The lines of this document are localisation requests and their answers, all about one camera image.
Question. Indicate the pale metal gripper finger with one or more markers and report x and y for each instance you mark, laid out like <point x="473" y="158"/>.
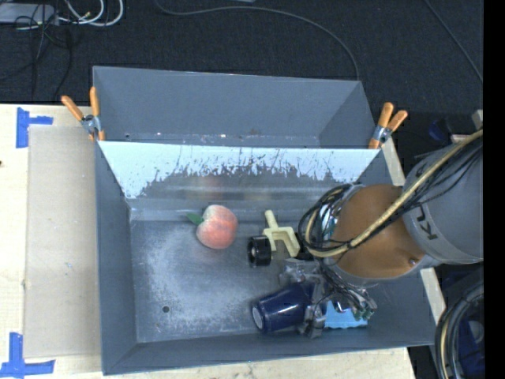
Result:
<point x="316" y="328"/>
<point x="310" y="313"/>

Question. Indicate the dark blue cup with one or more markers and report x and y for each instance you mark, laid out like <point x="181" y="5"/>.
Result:
<point x="282" y="308"/>

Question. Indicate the light blue sponge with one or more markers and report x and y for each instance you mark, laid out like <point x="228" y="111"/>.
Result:
<point x="345" y="320"/>

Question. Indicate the pink toy peach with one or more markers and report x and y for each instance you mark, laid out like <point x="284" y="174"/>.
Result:
<point x="217" y="227"/>

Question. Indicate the grey metal bin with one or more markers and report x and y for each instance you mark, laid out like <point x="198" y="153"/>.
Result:
<point x="189" y="290"/>

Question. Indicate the pale wood board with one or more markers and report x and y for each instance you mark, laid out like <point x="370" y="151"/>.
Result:
<point x="59" y="231"/>

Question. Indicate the black cylinder on white bracket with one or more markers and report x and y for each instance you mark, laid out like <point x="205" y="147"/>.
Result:
<point x="260" y="251"/>

